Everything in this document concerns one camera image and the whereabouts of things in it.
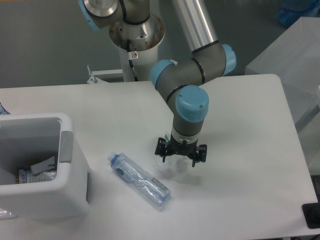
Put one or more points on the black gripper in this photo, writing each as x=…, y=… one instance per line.
x=195, y=153

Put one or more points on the clear plastic bag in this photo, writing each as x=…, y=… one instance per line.
x=175, y=167

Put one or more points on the clear blue plastic bottle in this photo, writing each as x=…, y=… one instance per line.
x=146, y=184

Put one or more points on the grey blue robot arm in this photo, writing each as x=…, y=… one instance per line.
x=179, y=84

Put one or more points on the white trash can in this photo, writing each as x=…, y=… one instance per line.
x=27, y=139

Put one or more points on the grey wrapper in bin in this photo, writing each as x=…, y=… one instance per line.
x=43, y=166

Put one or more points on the black device at edge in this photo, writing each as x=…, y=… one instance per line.
x=311, y=212

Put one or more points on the translucent white box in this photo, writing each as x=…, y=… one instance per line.
x=295, y=58

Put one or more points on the crushed bottle in bin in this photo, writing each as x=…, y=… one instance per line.
x=25, y=176

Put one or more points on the blue plastic bag background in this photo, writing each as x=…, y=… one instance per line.
x=291, y=10

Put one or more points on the blue patterned packet left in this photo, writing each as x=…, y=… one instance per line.
x=3, y=111

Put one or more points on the clear plastic wrap left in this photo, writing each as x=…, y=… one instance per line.
x=5, y=214

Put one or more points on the white pedestal base frame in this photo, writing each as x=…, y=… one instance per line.
x=109, y=76

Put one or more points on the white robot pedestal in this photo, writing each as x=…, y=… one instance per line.
x=138, y=46

